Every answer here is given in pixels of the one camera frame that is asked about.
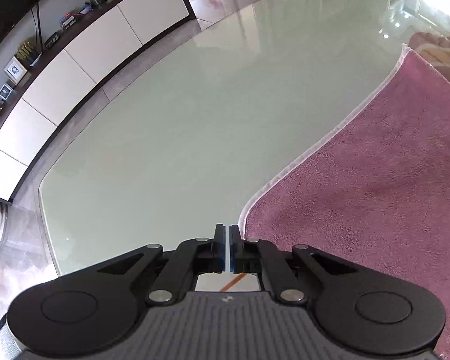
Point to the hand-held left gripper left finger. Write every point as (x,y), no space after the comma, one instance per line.
(218,249)

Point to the pink towel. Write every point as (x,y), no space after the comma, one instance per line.
(360,176)

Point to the small photo frame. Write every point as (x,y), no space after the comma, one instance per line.
(5,91)

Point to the beige pet bed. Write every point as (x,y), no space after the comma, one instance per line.
(440,50)

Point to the yellow green potted plant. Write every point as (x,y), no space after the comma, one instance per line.
(27,50)

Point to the stack of books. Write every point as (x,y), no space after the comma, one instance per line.
(68,21)

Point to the white television cabinet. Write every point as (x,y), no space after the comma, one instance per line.
(97,52)

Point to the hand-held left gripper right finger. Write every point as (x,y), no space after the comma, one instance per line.
(235,249)

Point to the white photo frame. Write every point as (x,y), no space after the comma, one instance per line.
(15,70)

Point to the black tray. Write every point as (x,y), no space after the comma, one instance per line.
(53,40)

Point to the blue bowl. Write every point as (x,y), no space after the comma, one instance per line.
(85,8)

